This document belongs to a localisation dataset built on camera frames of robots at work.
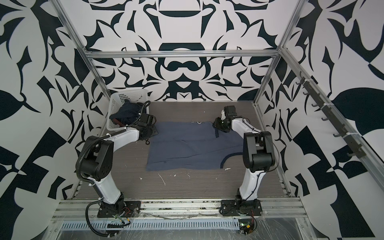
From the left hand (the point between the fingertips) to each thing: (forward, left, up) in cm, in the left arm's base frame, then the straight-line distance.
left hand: (154, 127), depth 97 cm
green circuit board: (-52, -48, -7) cm, 71 cm away
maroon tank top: (+4, +24, +1) cm, 24 cm away
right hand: (+1, -41, +1) cm, 41 cm away
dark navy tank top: (+9, +17, +4) cm, 20 cm away
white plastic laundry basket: (+26, +30, +1) cm, 40 cm away
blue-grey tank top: (-10, -23, -6) cm, 25 cm away
